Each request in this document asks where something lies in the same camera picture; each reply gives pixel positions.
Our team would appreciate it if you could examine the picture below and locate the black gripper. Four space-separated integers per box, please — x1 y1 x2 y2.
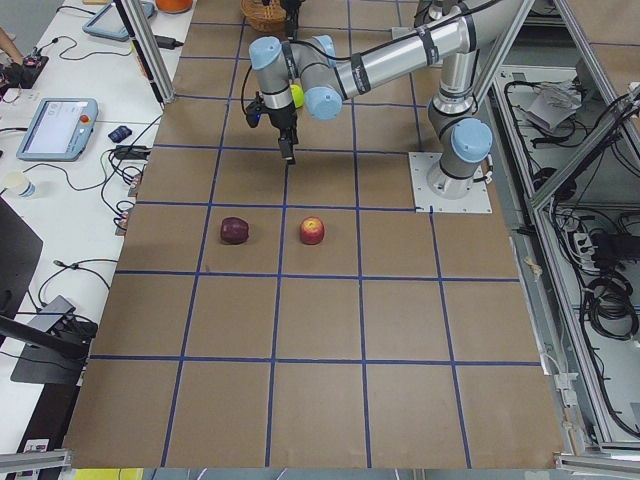
280 0 305 40
267 104 298 165

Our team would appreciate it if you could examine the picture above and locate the green apple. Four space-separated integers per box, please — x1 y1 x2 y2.
290 84 305 109

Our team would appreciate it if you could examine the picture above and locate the red yellow apple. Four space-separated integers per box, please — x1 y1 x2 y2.
299 216 325 245

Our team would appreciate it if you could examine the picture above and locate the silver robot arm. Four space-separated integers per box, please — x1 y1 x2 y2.
242 1 507 165

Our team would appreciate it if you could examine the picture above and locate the woven wicker basket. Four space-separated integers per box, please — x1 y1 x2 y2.
240 0 286 33

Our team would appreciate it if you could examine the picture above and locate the dark red apple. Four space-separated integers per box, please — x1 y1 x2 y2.
220 217 250 245

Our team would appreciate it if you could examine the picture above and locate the orange bucket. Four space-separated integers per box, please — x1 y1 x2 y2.
155 0 193 14

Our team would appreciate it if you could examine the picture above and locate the black power adapter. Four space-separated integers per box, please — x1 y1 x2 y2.
154 35 184 50

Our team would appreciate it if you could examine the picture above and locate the blue checkered pouch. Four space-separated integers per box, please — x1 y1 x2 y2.
108 125 132 144

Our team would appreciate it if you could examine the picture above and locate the far teach pendant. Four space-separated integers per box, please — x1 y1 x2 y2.
82 2 133 42

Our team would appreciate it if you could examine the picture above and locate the teach pendant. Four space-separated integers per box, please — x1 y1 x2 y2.
16 98 99 162
82 2 133 42

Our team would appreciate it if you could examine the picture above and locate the near teach pendant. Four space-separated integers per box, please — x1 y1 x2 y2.
16 98 99 162

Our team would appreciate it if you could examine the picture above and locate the black circuit board box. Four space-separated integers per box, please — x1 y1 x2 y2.
1 55 49 89

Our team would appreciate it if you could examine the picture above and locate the white paper cup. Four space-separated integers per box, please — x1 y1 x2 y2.
3 171 36 198

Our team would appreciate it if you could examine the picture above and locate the black monitor stand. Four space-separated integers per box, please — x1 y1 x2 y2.
1 202 97 385

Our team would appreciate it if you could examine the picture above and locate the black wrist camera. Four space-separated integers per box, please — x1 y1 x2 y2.
244 92 265 128

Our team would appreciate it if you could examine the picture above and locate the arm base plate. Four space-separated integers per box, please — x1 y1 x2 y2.
408 152 492 215
390 27 415 64

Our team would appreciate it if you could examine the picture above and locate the aluminium frame post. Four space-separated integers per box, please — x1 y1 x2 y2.
114 0 175 105

